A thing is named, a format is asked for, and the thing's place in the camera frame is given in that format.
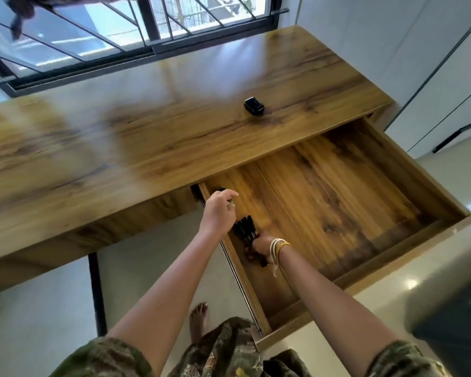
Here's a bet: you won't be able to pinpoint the person's right hand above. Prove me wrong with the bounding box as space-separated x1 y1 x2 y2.
244 231 278 266

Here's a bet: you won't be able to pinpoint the person's left hand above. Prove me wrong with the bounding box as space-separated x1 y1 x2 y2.
199 189 239 237

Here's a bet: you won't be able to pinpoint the bunch of black marker pens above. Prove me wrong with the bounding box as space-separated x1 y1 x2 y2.
232 215 269 268

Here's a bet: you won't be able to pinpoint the person's right forearm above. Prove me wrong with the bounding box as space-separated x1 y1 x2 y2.
276 245 402 377

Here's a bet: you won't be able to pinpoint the person's left forearm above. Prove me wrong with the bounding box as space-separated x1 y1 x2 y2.
105 228 231 377

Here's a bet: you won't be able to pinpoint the gold bangles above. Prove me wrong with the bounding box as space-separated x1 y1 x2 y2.
270 238 291 268

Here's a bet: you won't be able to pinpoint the person's bare foot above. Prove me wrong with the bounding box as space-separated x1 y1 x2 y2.
189 302 210 344

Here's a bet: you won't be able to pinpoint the small black device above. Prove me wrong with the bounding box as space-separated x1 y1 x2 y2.
243 97 265 117

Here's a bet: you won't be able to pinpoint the patterned green dress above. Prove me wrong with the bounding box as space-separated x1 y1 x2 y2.
49 317 453 377

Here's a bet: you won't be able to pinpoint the wooden desk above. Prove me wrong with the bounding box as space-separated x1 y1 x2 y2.
0 25 395 299

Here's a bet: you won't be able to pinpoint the wooden desk drawer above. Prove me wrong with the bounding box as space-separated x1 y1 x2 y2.
198 116 471 352

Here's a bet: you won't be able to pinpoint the black metal desk leg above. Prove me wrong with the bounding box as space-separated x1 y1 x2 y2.
87 253 109 337

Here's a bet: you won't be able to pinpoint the black framed window with grille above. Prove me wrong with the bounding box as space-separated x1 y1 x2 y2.
0 0 290 98

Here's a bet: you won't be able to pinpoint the white wardrobe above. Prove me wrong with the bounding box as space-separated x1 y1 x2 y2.
279 0 471 160

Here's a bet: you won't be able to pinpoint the black wardrobe handle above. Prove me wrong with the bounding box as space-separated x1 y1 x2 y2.
432 115 471 154

